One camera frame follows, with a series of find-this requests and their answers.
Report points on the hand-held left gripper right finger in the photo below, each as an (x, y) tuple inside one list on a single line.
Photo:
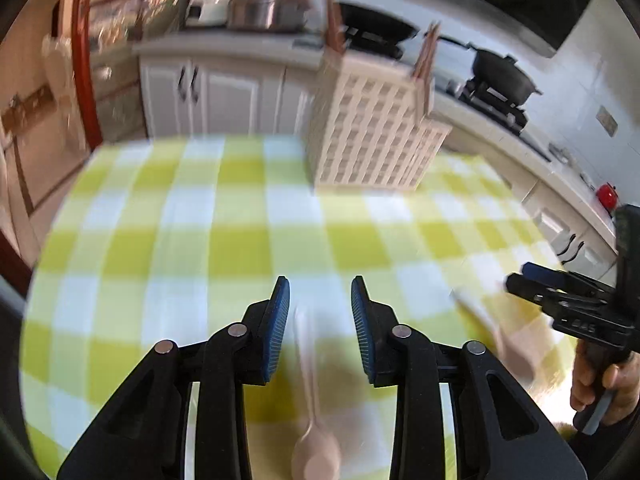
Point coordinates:
[(361, 330)]

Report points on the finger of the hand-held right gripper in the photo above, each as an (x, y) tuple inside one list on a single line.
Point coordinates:
[(545, 274), (530, 287)]

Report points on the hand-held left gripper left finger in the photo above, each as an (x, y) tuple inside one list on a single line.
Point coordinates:
[(277, 330)]

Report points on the cream perforated utensil basket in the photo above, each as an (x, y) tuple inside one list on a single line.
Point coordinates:
[(370, 130)]

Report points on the person's right hand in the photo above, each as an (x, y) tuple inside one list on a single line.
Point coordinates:
[(587, 385)]

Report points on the small red container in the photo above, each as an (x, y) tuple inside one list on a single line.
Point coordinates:
[(608, 196)]

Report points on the black gas stove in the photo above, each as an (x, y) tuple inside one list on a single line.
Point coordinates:
[(495, 110)]

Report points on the black cooking pot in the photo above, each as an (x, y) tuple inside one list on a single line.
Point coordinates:
[(505, 75)]

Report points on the white double door cabinet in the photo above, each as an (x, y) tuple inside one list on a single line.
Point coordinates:
[(220, 95)]

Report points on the black range hood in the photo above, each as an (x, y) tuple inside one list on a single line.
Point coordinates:
[(500, 0)]

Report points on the white kitchen countertop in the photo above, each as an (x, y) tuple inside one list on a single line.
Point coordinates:
[(240, 42)]

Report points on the black frying pan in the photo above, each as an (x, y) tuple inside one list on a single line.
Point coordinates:
[(375, 27)]

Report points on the silver electric cooker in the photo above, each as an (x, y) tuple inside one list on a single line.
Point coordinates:
[(267, 10)]

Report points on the white rice cooker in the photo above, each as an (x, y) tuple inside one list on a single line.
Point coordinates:
[(210, 7)]

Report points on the red framed glass door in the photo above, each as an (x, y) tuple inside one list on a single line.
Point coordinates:
[(115, 35)]

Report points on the wall power outlet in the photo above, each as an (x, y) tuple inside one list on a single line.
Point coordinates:
[(607, 121)]

